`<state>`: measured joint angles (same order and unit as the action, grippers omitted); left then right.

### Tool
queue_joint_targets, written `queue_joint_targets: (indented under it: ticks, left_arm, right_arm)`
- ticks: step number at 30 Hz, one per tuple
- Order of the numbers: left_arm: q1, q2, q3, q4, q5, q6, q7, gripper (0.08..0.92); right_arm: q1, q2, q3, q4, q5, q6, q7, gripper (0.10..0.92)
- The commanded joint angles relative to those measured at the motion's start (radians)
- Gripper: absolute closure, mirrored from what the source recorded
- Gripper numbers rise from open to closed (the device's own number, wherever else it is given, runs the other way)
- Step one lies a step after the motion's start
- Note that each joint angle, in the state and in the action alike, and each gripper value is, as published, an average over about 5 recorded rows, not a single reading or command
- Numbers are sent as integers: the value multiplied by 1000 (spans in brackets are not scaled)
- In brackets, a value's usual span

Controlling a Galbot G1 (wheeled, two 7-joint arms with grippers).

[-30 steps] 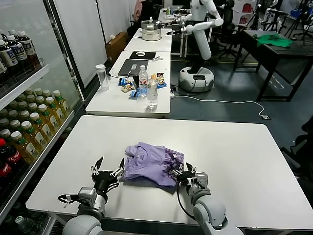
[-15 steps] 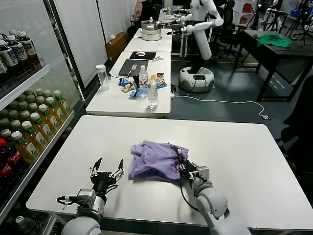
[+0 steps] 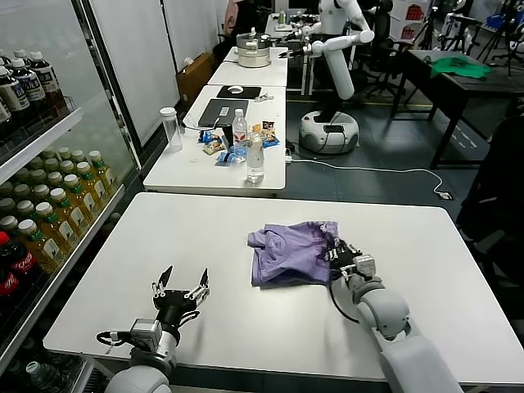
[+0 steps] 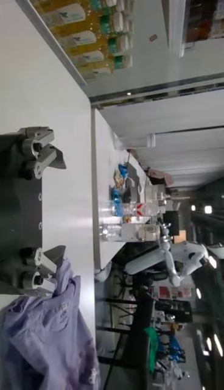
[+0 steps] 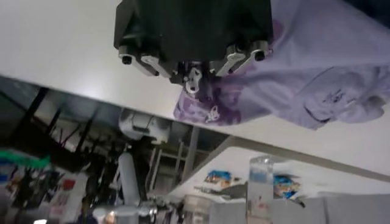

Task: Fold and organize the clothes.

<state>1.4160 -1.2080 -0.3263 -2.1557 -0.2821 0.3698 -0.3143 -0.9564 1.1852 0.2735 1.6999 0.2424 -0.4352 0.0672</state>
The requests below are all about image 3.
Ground white table with steamer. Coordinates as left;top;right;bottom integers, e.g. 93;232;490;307
206;46;289;88

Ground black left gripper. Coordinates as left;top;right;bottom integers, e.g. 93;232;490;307
151;264;211;329

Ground white table with snacks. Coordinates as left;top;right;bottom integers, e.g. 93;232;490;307
142;84;287;192

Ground white shelf red boxes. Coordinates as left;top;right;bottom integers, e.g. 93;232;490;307
389;0;430;41

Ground white wheeled robot body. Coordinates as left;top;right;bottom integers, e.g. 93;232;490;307
299;0;365;155

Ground blue plastic crate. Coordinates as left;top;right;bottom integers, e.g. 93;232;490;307
483;13;509;29

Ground pink garment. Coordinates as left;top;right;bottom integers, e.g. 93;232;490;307
224;0;245;37

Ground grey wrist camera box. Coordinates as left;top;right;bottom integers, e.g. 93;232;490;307
352;254;377;280
129;318;163;350

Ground white laptop cable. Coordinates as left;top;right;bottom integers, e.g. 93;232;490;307
182;113;222;132

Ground green cloth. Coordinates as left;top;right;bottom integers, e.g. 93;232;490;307
430;56;492;79

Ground black office chair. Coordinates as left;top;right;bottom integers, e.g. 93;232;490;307
363;0;408;98

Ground black metal table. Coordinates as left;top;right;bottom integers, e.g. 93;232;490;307
391;48;524;170

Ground black mouse pad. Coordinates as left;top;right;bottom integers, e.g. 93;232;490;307
216;85;263;99

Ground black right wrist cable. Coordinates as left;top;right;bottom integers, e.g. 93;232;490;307
327;269;361;324

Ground black laptop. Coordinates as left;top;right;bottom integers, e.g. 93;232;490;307
197;98;251;129

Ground white floor cable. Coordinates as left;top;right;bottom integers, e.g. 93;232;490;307
287;156;445;195

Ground purple t-shirt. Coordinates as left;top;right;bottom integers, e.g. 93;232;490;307
246;220;343;289

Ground glass door drink cabinet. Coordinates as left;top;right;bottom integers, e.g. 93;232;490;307
0;0;142;393

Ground tall clear water bottle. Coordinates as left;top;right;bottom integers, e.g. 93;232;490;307
246;130;266;184

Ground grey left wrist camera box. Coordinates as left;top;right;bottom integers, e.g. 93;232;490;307
129;318;163;350

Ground large black chair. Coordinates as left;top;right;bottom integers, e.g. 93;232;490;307
458;115;524;304

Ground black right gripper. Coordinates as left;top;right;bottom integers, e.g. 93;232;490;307
325;242;362;272

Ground white robot arm bent elbow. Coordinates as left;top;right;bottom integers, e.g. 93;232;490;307
278;14;376;61

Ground clear tumbler white lid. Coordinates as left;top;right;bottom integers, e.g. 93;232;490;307
159;107;183;153

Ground green cap water bottle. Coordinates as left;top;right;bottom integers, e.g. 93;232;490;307
25;361;62;393

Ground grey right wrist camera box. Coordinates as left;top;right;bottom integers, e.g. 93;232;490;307
352;254;377;280

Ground red label cola bottle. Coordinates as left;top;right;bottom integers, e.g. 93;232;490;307
0;268;21;314
0;232;40;287

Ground brown cardboard box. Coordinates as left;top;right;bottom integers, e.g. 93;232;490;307
175;52;214;102

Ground water bottle red label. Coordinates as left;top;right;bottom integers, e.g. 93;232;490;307
232;108;251;148

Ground white cluttered table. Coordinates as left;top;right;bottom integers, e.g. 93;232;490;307
264;13;325;41

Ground black camera tripod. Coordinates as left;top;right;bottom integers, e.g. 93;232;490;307
412;15;443;52

